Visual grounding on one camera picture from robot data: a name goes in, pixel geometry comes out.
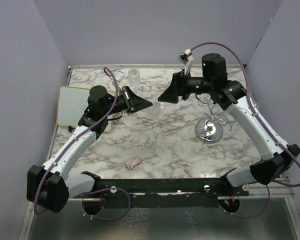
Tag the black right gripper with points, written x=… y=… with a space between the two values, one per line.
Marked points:
x=178 y=84

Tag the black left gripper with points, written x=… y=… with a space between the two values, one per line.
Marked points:
x=133 y=102

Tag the clear wine glass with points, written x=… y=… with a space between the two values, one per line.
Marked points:
x=134 y=78
x=155 y=110

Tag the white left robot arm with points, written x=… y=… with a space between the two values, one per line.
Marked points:
x=47 y=185

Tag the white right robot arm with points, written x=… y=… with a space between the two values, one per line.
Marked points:
x=276 y=155

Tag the chrome wine glass rack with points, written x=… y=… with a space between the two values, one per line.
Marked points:
x=210 y=129

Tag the small red white card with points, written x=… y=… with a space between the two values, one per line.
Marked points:
x=133 y=162

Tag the yellow framed whiteboard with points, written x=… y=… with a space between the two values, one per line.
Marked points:
x=72 y=102

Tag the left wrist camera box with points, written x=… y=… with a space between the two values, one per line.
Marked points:
x=119 y=76

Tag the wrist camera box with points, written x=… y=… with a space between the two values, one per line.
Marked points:
x=187 y=59
x=119 y=76

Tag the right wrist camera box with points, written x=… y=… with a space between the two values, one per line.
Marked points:
x=187 y=59

